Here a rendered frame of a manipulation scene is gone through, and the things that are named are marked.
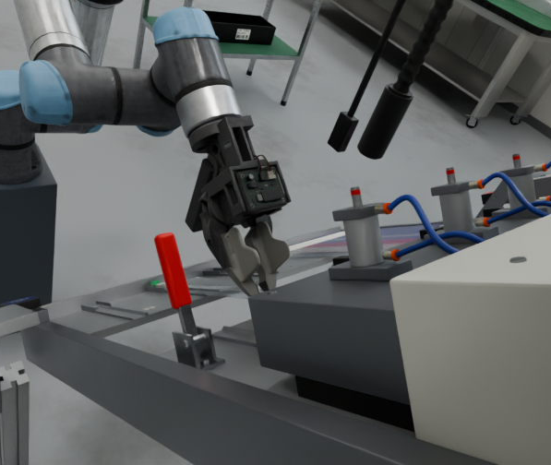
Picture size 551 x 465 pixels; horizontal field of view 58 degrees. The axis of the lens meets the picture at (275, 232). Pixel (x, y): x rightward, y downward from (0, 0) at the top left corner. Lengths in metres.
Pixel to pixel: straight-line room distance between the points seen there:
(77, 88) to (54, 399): 1.08
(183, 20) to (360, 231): 0.41
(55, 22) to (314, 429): 0.63
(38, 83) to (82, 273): 1.27
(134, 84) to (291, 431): 0.53
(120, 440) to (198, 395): 1.20
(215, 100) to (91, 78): 0.16
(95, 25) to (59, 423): 1.02
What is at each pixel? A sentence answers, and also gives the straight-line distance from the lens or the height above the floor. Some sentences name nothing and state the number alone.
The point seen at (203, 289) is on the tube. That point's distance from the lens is 0.71.
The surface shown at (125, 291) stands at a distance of 0.85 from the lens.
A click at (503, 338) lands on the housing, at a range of 0.19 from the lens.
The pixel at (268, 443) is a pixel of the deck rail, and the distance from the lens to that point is 0.28.
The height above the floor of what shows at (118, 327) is 0.85.
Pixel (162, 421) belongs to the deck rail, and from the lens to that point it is 0.40.
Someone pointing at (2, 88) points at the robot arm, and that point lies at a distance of 1.25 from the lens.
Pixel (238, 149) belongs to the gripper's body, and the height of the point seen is 1.08.
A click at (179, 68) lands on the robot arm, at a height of 1.12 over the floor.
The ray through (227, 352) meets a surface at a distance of 0.43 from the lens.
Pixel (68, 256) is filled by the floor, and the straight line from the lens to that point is 1.94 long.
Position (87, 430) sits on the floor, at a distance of 1.54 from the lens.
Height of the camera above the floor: 1.36
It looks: 37 degrees down
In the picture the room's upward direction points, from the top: 22 degrees clockwise
